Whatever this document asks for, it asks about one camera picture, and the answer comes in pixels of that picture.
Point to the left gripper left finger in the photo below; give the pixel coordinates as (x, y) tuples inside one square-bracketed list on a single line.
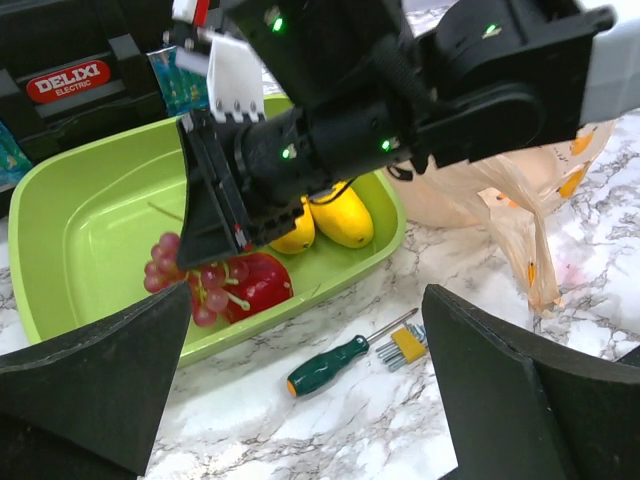
[(87, 404)]

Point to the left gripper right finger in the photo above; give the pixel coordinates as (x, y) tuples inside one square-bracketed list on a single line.
[(520, 406)]

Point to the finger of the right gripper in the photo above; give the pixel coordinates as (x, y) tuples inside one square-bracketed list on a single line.
[(215, 221)]

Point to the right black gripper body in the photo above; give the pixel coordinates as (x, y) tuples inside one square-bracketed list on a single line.
[(299, 153)]

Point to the red fake grape bunch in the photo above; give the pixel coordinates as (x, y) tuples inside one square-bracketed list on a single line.
[(208, 284)]

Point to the yellow fake lemon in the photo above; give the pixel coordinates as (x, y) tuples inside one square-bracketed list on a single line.
[(301, 238)]

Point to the yellow fake mango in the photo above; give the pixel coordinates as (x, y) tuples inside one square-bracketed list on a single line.
[(344, 219)]

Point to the translucent orange plastic bag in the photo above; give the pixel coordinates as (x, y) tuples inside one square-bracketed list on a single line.
[(510, 195)]

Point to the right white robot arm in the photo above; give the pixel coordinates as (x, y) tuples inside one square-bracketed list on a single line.
[(316, 92)]

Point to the red fake pomegranate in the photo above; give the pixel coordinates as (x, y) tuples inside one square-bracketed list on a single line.
[(263, 283)]

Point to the small yellow metal connector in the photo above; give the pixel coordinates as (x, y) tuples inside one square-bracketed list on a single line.
[(407, 345)]

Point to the green plastic basin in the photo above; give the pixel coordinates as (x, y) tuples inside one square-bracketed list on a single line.
[(81, 226)]

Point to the black plastic toolbox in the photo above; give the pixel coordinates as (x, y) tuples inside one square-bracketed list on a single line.
[(73, 72)]

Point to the green handled screwdriver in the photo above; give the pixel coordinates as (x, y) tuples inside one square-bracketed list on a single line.
[(321, 369)]

